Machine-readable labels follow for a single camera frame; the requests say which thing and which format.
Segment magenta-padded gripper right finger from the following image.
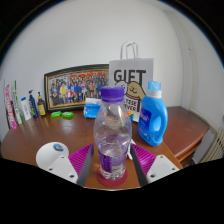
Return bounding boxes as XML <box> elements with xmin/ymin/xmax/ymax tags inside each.
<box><xmin>128</xmin><ymin>143</ymin><xmax>181</xmax><ymax>187</ymax></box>

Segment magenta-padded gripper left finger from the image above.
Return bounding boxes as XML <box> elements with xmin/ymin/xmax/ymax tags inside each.
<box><xmin>44</xmin><ymin>143</ymin><xmax>96</xmax><ymax>187</ymax></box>

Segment clear purple-capped water bottle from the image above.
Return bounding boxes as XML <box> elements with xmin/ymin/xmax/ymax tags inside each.
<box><xmin>93</xmin><ymin>85</ymin><xmax>134</xmax><ymax>182</ymax></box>

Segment small white flat item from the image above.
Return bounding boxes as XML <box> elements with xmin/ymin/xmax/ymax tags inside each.
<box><xmin>127</xmin><ymin>138</ymin><xmax>138</xmax><ymax>158</ymax></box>

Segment blue detergent bottle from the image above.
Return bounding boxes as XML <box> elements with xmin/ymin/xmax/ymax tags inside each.
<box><xmin>136</xmin><ymin>80</ymin><xmax>169</xmax><ymax>147</ymax></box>

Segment flat round red coaster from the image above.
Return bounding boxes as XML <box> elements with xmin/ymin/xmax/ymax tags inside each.
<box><xmin>96</xmin><ymin>166</ymin><xmax>129</xmax><ymax>188</ymax></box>

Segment small green packet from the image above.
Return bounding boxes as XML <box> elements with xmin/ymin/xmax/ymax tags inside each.
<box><xmin>61</xmin><ymin>111</ymin><xmax>75</xmax><ymax>120</ymax></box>
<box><xmin>50</xmin><ymin>110</ymin><xmax>63</xmax><ymax>119</ymax></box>

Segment white radiator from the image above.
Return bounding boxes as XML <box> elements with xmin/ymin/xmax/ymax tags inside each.
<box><xmin>199</xmin><ymin>126</ymin><xmax>224</xmax><ymax>165</ymax></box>

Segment colourful puzzle cube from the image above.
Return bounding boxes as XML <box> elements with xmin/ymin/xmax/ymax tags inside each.
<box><xmin>127</xmin><ymin>110</ymin><xmax>135</xmax><ymax>123</ymax></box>

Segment blue tissue pack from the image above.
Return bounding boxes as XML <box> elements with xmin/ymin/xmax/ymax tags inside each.
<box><xmin>83</xmin><ymin>97</ymin><xmax>103</xmax><ymax>120</ymax></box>

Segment amber pump bottle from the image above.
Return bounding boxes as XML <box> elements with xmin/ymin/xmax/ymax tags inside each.
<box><xmin>36</xmin><ymin>91</ymin><xmax>48</xmax><ymax>117</ymax></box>

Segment dark blue pump bottle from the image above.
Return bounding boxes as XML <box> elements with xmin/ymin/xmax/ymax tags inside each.
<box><xmin>28</xmin><ymin>89</ymin><xmax>40</xmax><ymax>119</ymax></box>

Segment white blue-capped lotion bottle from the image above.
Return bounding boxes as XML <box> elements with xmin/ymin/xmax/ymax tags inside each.
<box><xmin>20</xmin><ymin>96</ymin><xmax>33</xmax><ymax>122</ymax></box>

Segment pink book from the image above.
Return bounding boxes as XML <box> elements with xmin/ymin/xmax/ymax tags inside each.
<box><xmin>3</xmin><ymin>83</ymin><xmax>19</xmax><ymax>131</ymax></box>

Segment white book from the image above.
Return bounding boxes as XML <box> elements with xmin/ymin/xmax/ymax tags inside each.
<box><xmin>10</xmin><ymin>79</ymin><xmax>25</xmax><ymax>126</ymax></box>

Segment framed group photo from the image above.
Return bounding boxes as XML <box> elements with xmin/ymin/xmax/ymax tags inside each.
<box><xmin>43</xmin><ymin>64</ymin><xmax>111</xmax><ymax>114</ymax></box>

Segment white paper gift bag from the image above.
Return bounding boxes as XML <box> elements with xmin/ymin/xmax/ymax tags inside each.
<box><xmin>108</xmin><ymin>41</ymin><xmax>155</xmax><ymax>123</ymax></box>

